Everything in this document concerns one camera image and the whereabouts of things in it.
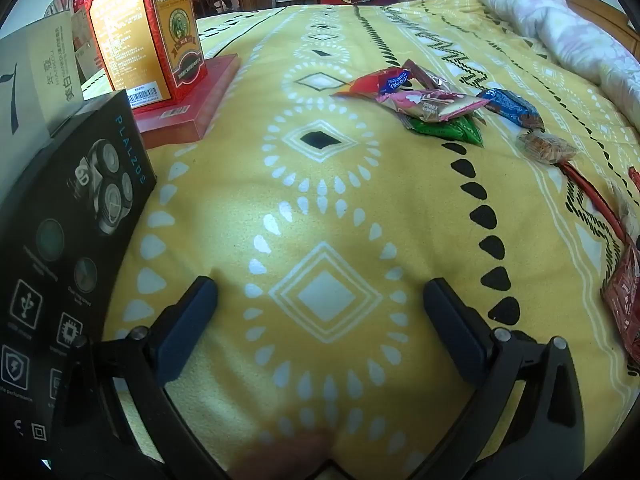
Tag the clear wrapped brown snack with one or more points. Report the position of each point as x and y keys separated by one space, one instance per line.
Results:
x=545 y=149

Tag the brown snack packet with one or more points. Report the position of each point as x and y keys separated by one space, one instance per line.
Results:
x=425 y=76

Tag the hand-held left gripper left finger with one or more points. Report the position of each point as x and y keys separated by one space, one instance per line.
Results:
x=192 y=310

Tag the white pillow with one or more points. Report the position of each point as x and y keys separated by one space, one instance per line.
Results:
x=565 y=30

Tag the orange medicine box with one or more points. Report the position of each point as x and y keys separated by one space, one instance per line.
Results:
x=135 y=35

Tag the clear snack packet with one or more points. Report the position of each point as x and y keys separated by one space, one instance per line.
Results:
x=625 y=210

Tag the white cardboard box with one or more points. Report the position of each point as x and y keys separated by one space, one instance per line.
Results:
x=30 y=85

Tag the green snack packet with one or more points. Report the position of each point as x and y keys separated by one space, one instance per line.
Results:
x=450 y=131

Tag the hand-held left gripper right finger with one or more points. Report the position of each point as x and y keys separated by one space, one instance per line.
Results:
x=450 y=320

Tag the yellow printed blanket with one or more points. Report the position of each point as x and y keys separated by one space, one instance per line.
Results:
x=350 y=200

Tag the black shaver box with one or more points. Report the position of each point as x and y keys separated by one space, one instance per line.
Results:
x=75 y=220

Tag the wooden bed frame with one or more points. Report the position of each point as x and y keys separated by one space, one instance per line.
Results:
x=605 y=10

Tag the thin red snack stick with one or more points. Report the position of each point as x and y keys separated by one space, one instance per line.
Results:
x=595 y=200

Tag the pink snack packet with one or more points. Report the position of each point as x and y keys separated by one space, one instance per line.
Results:
x=435 y=105

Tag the dark red snack packet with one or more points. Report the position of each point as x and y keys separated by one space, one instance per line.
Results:
x=625 y=300

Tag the cardboard boxes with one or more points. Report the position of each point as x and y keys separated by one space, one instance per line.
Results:
x=85 y=50

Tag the flat red box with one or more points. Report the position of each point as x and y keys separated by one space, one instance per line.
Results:
x=200 y=95

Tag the blue snack packet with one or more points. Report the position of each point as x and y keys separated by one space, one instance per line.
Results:
x=510 y=107

